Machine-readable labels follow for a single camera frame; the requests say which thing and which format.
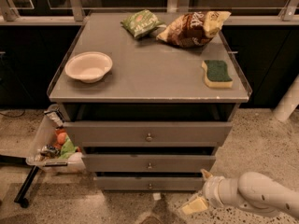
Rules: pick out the grey drawer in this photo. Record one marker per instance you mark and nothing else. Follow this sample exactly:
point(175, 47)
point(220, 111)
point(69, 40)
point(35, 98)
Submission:
point(148, 133)
point(147, 163)
point(119, 183)

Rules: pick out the black stand leg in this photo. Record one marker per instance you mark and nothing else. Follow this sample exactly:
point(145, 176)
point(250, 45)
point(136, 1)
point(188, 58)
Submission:
point(20, 197)

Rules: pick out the clear plastic bin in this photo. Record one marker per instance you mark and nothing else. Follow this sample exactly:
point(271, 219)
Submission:
point(44, 151)

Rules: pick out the grey drawer cabinet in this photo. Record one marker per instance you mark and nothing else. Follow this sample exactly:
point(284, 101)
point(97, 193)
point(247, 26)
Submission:
point(149, 81)

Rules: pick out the orange fruit in bin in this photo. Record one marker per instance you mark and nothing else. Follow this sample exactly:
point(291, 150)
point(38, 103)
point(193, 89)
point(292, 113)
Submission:
point(61, 137)

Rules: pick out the white paper scrap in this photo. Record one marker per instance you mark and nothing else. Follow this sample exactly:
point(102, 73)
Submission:
point(157, 196)

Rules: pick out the grey bottom drawer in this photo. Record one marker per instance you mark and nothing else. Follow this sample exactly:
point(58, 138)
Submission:
point(119, 183)

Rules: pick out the grey top drawer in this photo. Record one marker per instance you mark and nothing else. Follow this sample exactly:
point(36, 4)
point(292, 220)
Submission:
point(148, 133)

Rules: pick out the brown chip bag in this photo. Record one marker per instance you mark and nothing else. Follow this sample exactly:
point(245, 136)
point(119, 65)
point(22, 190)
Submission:
point(194, 29)

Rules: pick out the metal window railing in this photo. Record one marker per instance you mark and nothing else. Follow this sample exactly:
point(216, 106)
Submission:
point(18, 10)

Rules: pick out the green chip bag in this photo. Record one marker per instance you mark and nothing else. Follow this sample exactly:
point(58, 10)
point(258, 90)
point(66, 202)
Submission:
point(142, 23)

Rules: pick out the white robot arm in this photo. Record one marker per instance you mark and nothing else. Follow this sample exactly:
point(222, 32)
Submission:
point(258, 169)

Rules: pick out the white paper bowl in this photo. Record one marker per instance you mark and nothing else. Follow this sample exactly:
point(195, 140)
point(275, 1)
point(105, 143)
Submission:
point(88, 67)

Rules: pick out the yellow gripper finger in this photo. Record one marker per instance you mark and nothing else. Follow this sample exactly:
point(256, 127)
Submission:
point(199, 204)
point(206, 174)

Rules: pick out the green yellow sponge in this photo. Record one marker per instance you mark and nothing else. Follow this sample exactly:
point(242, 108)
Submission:
point(216, 74)

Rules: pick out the green packet in bin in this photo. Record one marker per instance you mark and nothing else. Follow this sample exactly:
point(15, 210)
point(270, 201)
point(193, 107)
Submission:
point(67, 149)

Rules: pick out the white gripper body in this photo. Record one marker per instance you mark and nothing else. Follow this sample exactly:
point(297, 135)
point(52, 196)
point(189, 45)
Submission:
point(210, 190)

